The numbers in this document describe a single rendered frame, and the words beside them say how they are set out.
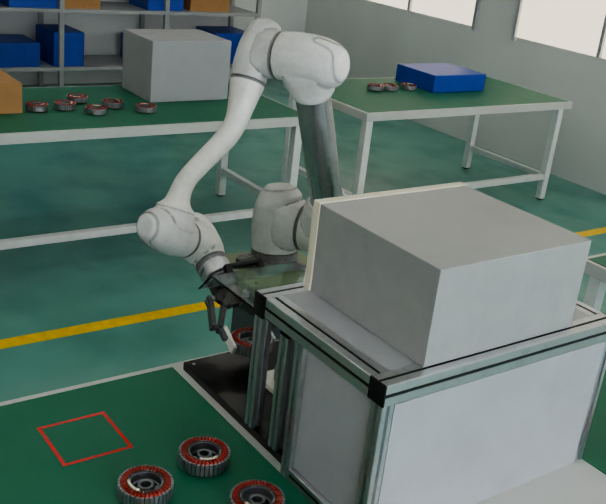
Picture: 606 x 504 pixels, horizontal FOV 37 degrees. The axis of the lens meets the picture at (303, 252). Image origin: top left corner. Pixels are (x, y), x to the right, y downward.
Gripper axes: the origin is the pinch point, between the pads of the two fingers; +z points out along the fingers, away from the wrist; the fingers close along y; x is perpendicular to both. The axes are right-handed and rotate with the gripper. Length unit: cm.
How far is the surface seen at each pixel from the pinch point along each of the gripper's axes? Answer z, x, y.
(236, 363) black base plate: 2.7, -5.5, 3.6
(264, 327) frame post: 13.5, 30.3, 15.3
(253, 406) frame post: 23.4, 13.0, 16.1
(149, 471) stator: 31, 12, 45
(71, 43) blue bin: -494, -324, -186
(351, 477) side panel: 52, 35, 16
